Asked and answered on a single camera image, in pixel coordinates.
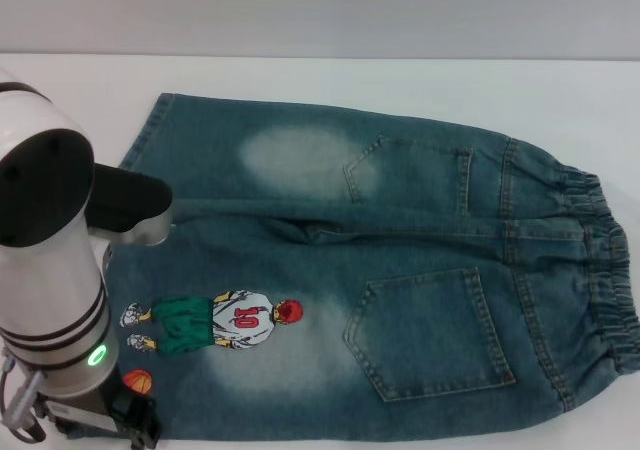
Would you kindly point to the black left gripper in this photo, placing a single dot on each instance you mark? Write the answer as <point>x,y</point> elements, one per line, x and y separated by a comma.
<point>117,405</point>

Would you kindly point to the blue denim shorts with print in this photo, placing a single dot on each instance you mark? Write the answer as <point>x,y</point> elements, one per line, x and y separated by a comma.
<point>400,250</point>

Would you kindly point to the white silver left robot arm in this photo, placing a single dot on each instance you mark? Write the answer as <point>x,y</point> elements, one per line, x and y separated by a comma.
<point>50,280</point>

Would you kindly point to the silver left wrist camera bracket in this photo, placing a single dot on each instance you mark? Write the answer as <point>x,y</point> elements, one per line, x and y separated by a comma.
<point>80,415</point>

